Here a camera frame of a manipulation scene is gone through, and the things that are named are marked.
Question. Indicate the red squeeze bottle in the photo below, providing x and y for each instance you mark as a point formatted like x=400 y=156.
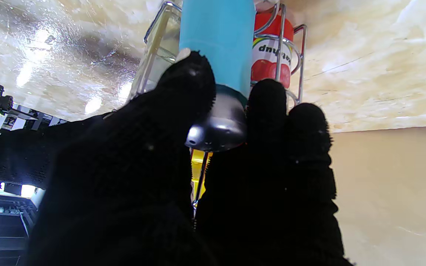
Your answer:
x=272 y=55

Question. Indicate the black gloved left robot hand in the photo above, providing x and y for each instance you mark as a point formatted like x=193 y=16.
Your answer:
x=124 y=192

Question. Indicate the yellow squeeze bottle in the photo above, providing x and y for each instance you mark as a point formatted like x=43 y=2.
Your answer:
x=197 y=170

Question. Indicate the square clear glass oil bottle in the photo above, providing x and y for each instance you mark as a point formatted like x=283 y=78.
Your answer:
x=157 y=59

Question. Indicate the blue shaker with metal lid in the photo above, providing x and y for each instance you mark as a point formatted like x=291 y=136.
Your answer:
x=220 y=44

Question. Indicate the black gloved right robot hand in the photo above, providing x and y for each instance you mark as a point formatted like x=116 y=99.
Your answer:
x=17 y=155

